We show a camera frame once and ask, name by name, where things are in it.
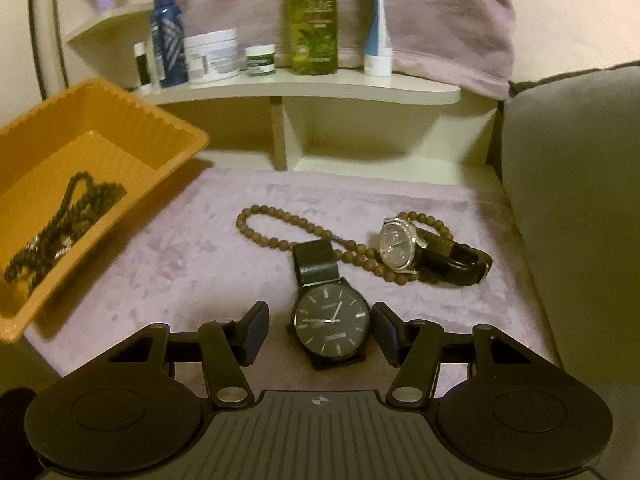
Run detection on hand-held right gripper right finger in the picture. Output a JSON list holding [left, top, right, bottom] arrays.
[[371, 301, 539, 407]]

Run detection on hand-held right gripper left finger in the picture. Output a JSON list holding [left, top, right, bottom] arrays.
[[107, 301, 271, 409]]

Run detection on black watch with mesh strap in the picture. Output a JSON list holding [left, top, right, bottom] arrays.
[[286, 239, 374, 371]]

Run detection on dark bead necklace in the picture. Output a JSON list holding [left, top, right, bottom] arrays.
[[4, 170, 129, 292]]

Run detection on orange plastic tray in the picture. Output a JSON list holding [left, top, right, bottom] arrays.
[[0, 77, 210, 344]]

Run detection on pink plush cloth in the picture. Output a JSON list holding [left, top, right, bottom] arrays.
[[24, 166, 557, 392]]

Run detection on grey green cushion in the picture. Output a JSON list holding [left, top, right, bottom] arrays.
[[487, 61, 640, 392]]

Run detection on white wooden shelf unit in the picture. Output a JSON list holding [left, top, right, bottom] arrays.
[[59, 0, 462, 177]]

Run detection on small white green jar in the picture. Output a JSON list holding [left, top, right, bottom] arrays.
[[244, 43, 277, 78]]

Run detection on large white cream jar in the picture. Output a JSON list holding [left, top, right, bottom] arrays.
[[183, 28, 241, 84]]

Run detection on white green lip balm stick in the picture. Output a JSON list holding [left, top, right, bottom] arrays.
[[132, 42, 152, 86]]

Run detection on blue tube with white cap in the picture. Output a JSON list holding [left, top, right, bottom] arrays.
[[363, 0, 396, 77]]

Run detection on dark blue spray bottle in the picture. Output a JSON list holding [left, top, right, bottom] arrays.
[[149, 0, 190, 87]]

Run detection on hanging pink towel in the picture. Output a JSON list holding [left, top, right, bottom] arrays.
[[165, 0, 517, 102]]

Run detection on green oil spray bottle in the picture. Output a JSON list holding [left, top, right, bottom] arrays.
[[288, 0, 340, 76]]

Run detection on silver watch with leather strap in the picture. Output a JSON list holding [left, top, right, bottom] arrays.
[[377, 215, 494, 287]]

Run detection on brown bead necklace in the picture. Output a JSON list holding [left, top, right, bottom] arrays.
[[235, 204, 454, 284]]

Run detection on large round white frame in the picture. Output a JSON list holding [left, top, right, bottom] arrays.
[[27, 0, 72, 107]]

